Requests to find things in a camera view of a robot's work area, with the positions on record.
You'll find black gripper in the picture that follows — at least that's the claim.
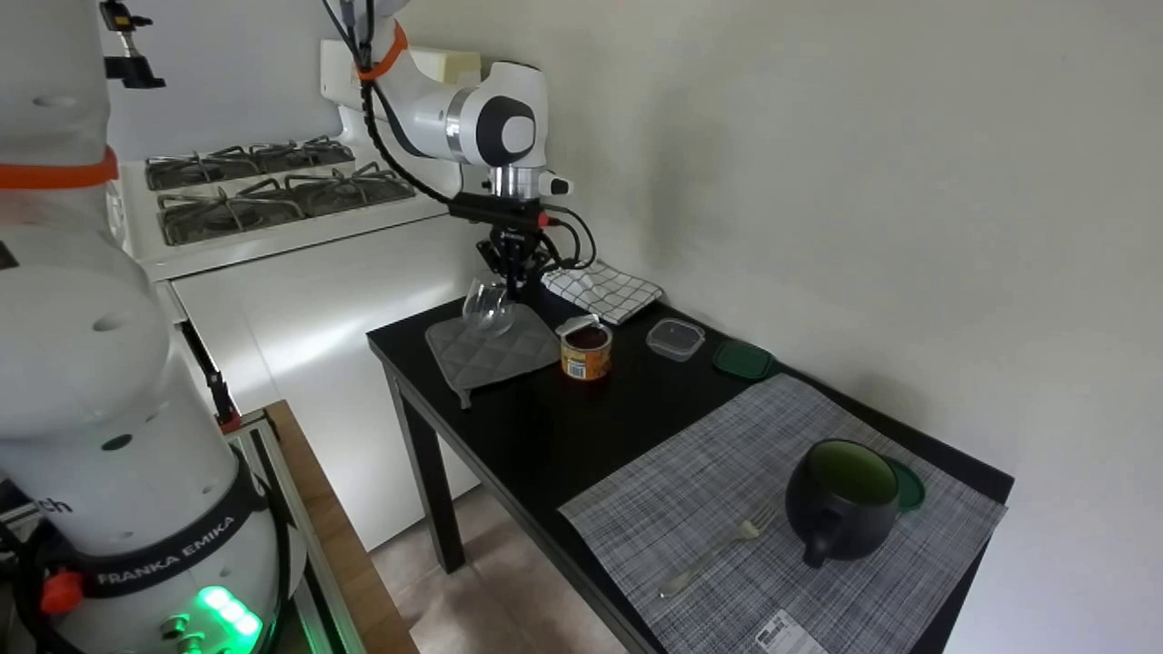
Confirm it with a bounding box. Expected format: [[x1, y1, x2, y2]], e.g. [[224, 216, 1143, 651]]
[[472, 221, 552, 318]]

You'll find white checkered towel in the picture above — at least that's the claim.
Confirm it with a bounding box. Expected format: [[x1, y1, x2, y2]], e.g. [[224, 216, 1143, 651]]
[[536, 258, 668, 326]]

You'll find grey quilted pot holder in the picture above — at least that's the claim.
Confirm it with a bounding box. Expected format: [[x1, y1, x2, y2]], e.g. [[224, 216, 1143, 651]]
[[422, 302, 563, 412]]

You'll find open orange food can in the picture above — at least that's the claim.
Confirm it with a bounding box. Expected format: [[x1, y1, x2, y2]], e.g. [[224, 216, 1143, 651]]
[[556, 314, 617, 387]]

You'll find black table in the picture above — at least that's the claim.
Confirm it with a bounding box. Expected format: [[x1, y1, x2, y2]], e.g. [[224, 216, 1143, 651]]
[[362, 258, 1018, 654]]

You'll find white gas stove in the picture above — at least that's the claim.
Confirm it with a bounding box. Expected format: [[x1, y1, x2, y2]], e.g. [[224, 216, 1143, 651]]
[[118, 33, 506, 557]]

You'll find square green lid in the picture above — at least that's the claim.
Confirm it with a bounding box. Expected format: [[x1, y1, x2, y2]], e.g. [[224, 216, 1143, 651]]
[[705, 339, 781, 382]]

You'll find black stove grate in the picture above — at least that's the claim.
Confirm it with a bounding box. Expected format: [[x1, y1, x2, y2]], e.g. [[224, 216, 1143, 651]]
[[155, 161, 416, 246], [143, 134, 361, 194]]

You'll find wooden board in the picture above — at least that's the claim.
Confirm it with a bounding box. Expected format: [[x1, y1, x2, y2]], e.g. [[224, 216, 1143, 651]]
[[221, 398, 422, 654]]

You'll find grey woven placemat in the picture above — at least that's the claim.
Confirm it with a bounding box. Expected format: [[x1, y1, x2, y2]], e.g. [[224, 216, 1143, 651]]
[[556, 371, 1011, 654]]

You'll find silver fork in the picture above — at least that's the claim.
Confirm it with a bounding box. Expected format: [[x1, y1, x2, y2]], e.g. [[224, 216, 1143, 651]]
[[651, 514, 786, 603]]

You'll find black mug green inside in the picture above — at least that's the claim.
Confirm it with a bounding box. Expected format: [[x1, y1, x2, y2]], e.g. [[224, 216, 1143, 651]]
[[781, 436, 905, 571]]

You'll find round green lid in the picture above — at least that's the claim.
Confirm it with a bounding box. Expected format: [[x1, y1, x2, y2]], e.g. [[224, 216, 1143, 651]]
[[886, 456, 929, 516]]

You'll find red round knob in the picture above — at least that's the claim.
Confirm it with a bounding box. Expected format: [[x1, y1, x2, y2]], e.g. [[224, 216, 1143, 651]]
[[35, 568, 86, 625]]

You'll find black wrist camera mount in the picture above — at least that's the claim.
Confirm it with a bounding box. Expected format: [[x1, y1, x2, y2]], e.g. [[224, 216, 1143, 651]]
[[448, 190, 552, 234]]

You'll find orange strap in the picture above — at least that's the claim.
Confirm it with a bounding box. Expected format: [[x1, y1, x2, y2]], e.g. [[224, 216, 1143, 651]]
[[356, 19, 414, 89], [0, 147, 124, 194]]

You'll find black base cable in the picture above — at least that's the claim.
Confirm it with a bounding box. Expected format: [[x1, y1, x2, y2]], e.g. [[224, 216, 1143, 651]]
[[178, 321, 299, 584]]

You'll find black clamp mount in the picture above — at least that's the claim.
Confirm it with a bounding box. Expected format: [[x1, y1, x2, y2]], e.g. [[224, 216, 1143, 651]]
[[99, 0, 168, 91]]

